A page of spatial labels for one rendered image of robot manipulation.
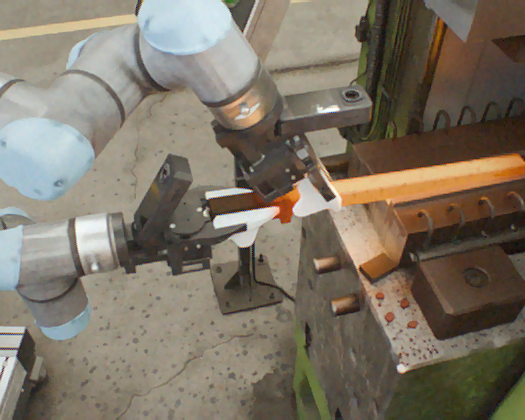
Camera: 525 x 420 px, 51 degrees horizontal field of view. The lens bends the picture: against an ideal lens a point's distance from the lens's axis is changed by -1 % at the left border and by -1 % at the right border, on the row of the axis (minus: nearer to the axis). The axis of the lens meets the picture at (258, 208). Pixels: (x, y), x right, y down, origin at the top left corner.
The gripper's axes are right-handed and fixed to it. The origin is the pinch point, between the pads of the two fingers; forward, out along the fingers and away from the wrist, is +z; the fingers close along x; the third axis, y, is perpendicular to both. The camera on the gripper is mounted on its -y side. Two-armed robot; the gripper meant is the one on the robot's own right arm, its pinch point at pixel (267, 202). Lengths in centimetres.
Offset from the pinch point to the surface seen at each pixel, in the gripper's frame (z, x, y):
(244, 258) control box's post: 10, -57, 84
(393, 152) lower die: 22.7, -9.1, 3.4
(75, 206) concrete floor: -44, -111, 102
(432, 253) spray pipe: 20.3, 9.7, 5.0
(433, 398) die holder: 19.1, 21.9, 22.6
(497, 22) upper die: 19.3, 7.9, -27.2
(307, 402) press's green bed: 15, -8, 86
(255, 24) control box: 8.3, -39.5, -4.0
